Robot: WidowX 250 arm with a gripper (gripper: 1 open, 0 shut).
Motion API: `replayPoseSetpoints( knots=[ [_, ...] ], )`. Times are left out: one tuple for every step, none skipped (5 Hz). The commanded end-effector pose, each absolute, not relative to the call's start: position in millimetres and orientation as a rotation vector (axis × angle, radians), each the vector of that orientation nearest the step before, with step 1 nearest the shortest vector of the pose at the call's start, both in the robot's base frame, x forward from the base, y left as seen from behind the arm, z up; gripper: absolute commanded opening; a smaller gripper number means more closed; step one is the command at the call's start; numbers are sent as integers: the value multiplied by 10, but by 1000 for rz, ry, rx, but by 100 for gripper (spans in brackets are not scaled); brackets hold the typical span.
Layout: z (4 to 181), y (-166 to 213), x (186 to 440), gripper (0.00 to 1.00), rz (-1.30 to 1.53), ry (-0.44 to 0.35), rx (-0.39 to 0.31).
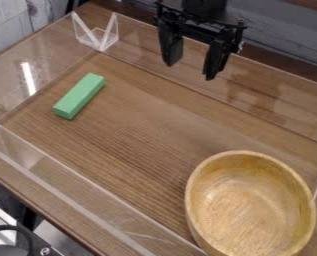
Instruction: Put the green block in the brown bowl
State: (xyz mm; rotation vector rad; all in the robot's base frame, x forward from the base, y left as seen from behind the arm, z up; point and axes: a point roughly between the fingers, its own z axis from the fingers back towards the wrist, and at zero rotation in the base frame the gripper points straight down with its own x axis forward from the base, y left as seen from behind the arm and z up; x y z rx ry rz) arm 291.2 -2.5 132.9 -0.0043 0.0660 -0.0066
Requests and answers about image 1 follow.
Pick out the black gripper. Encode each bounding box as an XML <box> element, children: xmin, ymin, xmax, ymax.
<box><xmin>156</xmin><ymin>0</ymin><xmax>248</xmax><ymax>81</ymax></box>

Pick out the green rectangular block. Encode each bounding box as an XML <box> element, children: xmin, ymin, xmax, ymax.
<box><xmin>53</xmin><ymin>73</ymin><xmax>106</xmax><ymax>120</ymax></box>

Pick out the brown wooden bowl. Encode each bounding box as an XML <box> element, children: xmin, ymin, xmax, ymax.
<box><xmin>185</xmin><ymin>150</ymin><xmax>317</xmax><ymax>256</ymax></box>

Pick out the black metal stand base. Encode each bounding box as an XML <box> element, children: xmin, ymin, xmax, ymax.
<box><xmin>15</xmin><ymin>230</ymin><xmax>65</xmax><ymax>256</ymax></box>

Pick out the clear acrylic corner bracket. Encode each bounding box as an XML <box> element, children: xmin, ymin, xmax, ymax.
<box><xmin>72</xmin><ymin>12</ymin><xmax>120</xmax><ymax>52</ymax></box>

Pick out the clear acrylic enclosure wall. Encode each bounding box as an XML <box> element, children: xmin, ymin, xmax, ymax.
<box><xmin>0</xmin><ymin>5</ymin><xmax>317</xmax><ymax>256</ymax></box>

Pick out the black cable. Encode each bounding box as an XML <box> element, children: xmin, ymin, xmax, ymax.
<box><xmin>0</xmin><ymin>224</ymin><xmax>36</xmax><ymax>256</ymax></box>

